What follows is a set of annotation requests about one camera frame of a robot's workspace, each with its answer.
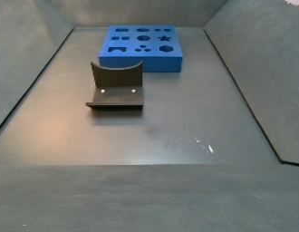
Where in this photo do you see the black curved holder stand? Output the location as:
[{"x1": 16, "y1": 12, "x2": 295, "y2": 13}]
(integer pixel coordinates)
[{"x1": 86, "y1": 63, "x2": 144, "y2": 109}]

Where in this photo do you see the blue shape-sorter block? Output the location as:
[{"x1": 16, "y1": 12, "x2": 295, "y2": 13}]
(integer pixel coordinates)
[{"x1": 98, "y1": 25, "x2": 183, "y2": 73}]

